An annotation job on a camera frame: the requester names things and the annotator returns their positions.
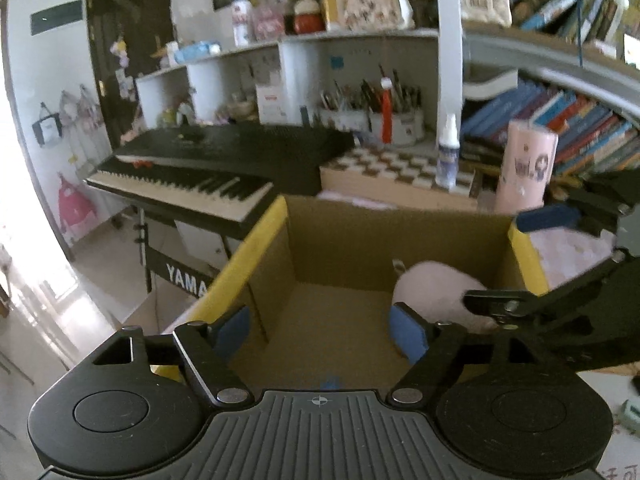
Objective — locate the black electronic keyboard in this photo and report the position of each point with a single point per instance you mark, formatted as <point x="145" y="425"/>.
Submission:
<point x="225" y="150"/>

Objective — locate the white tote bag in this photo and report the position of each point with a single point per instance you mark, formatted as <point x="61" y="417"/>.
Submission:
<point x="47" y="127"/>

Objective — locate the pink cylindrical container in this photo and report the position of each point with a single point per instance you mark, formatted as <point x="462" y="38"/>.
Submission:
<point x="522" y="170"/>

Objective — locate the printed pink desk mat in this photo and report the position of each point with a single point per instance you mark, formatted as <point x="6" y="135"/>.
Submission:
<point x="570" y="255"/>

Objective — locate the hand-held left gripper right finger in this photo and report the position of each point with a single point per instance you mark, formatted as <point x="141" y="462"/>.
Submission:
<point x="407" y="332"/>

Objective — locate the blue tissue pack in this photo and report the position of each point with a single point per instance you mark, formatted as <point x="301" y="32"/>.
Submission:
<point x="197" y="51"/>

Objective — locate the white cubby shelf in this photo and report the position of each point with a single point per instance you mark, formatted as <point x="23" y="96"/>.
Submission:
<point x="300" y="60"/>

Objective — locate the red tassel pen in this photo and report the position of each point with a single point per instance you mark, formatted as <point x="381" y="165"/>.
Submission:
<point x="386" y="110"/>

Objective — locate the white box red label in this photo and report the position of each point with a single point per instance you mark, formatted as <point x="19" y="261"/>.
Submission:
<point x="271" y="105"/>

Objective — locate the dark wooden door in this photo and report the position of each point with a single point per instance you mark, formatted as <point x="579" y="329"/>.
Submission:
<point x="135" y="35"/>

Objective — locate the yellow cardboard box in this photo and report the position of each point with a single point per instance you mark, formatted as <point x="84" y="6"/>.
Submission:
<point x="325" y="245"/>

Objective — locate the white lotion bottle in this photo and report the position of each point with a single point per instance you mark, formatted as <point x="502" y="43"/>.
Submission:
<point x="242" y="20"/>

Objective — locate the small pink jar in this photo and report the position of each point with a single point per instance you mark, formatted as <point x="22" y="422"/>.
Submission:
<point x="267" y="25"/>

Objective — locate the wooden chessboard box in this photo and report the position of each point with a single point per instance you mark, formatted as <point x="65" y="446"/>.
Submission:
<point x="390" y="166"/>

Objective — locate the small spray bottle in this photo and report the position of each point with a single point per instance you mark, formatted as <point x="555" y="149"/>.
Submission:
<point x="447" y="160"/>

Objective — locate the white pen cup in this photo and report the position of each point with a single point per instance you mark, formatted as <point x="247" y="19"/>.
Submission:
<point x="405" y="129"/>
<point x="345" y="120"/>

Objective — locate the blue sticky note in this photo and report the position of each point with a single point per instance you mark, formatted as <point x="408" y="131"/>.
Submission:
<point x="337" y="62"/>

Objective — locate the green wall sign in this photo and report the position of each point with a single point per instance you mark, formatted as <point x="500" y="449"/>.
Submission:
<point x="56" y="16"/>

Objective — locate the pink dress wall hanging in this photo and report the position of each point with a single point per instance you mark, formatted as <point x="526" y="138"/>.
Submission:
<point x="74" y="207"/>

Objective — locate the pink plush ball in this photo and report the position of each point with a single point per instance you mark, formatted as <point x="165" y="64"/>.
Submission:
<point x="435" y="287"/>

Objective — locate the red and white figurine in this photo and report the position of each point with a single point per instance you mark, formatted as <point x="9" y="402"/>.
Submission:
<point x="307" y="17"/>

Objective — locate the white bookshelf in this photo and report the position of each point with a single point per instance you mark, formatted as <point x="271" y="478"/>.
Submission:
<point x="450" y="35"/>

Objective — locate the black keyboard stand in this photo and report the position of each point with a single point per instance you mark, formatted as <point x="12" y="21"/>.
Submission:
<point x="175" y="272"/>

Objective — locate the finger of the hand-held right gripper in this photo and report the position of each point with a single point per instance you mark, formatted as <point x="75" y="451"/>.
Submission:
<point x="547" y="217"/>
<point x="500" y="305"/>

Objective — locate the long row of books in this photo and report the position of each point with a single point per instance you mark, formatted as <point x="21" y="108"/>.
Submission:
<point x="575" y="120"/>

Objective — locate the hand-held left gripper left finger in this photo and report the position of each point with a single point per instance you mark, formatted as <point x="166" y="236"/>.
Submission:
<point x="232" y="330"/>

